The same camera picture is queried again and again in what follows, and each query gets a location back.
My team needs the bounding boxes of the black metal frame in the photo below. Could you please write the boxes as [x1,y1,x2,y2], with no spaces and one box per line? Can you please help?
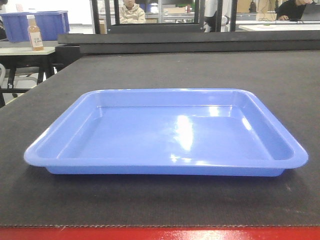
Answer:
[90,0,238,34]

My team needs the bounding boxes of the orange drink bottle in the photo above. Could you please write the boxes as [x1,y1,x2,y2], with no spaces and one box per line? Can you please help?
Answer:
[26,14,44,51]

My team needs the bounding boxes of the blue storage crate on table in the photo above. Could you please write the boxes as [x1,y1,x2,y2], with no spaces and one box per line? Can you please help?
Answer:
[0,10,70,43]

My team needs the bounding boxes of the seated person in beige hoodie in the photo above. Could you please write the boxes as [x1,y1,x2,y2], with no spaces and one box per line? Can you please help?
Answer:
[119,0,146,24]

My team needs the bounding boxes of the blue plastic tray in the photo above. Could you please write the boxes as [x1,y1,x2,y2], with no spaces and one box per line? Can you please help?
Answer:
[24,88,309,177]

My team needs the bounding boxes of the white side table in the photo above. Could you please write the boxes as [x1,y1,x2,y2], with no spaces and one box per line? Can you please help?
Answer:
[0,46,56,94]

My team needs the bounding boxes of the person in black at desk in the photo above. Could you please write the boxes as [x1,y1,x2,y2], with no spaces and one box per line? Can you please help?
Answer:
[276,0,315,21]

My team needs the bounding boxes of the dark grey table mat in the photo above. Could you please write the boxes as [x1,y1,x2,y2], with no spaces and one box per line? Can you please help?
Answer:
[0,51,320,227]

